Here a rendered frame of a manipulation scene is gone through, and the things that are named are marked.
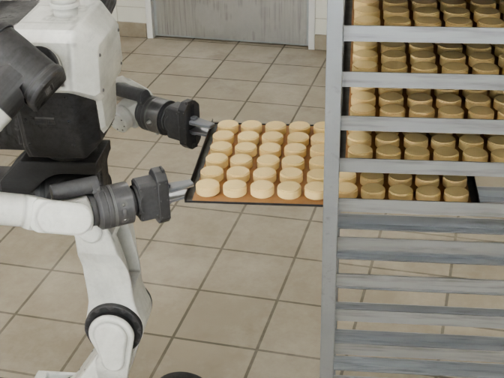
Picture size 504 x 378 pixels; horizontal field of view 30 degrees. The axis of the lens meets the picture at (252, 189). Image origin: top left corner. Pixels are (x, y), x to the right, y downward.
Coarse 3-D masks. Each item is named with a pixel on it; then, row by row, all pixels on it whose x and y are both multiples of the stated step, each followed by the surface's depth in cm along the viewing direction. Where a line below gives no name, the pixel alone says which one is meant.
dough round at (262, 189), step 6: (258, 180) 198; (264, 180) 198; (252, 186) 195; (258, 186) 195; (264, 186) 195; (270, 186) 195; (252, 192) 195; (258, 192) 194; (264, 192) 194; (270, 192) 194; (264, 198) 195
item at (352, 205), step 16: (352, 208) 190; (368, 208) 189; (384, 208) 189; (400, 208) 189; (416, 208) 188; (432, 208) 188; (448, 208) 187; (464, 208) 187; (480, 208) 187; (496, 208) 186
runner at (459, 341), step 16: (336, 336) 256; (352, 336) 256; (368, 336) 255; (384, 336) 255; (400, 336) 254; (416, 336) 253; (432, 336) 253; (448, 336) 252; (464, 336) 252; (480, 336) 251
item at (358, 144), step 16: (352, 144) 194; (368, 144) 194; (384, 144) 193; (400, 144) 196; (416, 144) 192; (432, 144) 193; (448, 144) 191; (464, 144) 191; (480, 144) 191; (496, 144) 190; (464, 160) 187; (480, 160) 185; (496, 160) 185
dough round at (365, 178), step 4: (364, 172) 200; (368, 172) 200; (372, 172) 199; (360, 176) 199; (364, 176) 198; (368, 176) 198; (372, 176) 198; (376, 176) 198; (380, 176) 198; (360, 180) 199; (364, 180) 197; (368, 180) 197; (372, 180) 197; (376, 180) 197; (380, 180) 197
